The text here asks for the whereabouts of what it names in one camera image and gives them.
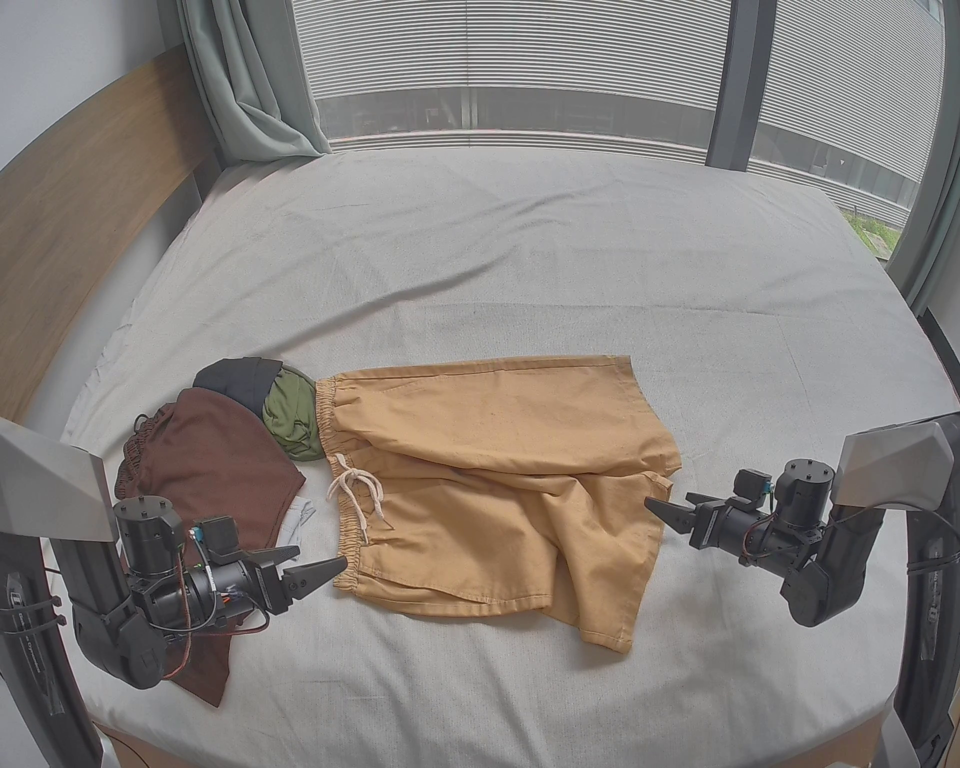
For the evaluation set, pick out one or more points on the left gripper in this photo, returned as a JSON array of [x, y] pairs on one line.
[[240, 585]]

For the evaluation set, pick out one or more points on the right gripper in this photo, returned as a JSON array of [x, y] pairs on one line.
[[731, 529]]

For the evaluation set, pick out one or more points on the tan shorts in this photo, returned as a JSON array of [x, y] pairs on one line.
[[487, 420]]

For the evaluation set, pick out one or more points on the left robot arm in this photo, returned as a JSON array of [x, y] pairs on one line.
[[45, 480]]

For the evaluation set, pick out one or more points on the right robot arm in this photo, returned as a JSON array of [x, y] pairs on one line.
[[892, 465]]

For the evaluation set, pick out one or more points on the pale blue garment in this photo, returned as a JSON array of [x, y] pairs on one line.
[[300, 517]]

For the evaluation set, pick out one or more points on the brown shorts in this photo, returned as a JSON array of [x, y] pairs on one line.
[[210, 465]]

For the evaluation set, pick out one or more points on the green garment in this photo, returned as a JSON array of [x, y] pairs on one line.
[[289, 412]]

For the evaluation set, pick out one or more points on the black garment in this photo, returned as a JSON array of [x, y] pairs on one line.
[[232, 382]]

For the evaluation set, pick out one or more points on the bed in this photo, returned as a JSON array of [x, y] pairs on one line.
[[525, 247]]

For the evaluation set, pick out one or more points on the blue-green curtain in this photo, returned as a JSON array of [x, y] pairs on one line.
[[247, 90], [937, 247]]

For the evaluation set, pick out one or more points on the window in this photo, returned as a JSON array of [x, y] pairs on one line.
[[525, 60]]

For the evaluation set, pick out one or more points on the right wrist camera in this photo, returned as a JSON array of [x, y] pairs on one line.
[[751, 487]]

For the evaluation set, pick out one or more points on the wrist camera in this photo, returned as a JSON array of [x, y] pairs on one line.
[[751, 487], [217, 536]]

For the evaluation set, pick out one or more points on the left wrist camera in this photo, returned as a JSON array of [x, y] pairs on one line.
[[217, 536]]

